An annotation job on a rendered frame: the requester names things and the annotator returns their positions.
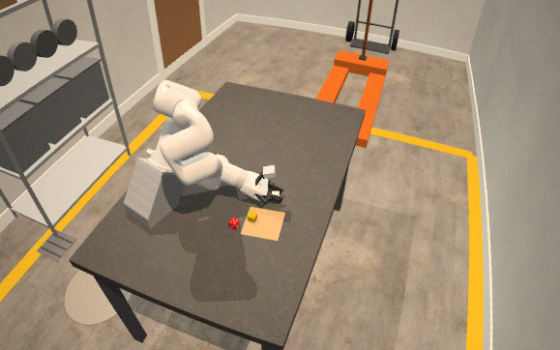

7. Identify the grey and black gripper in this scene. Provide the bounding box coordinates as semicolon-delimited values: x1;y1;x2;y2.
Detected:
240;171;283;203

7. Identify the yellow die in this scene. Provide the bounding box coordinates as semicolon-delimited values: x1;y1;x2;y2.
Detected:
248;212;257;223

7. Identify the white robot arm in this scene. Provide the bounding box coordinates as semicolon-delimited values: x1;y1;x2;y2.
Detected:
146;80;247;190

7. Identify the red die with white pips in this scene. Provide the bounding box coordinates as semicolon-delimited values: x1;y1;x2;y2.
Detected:
229;218;240;230

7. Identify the peach flat mat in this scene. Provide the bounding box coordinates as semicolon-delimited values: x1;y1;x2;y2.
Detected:
241;207;285;241

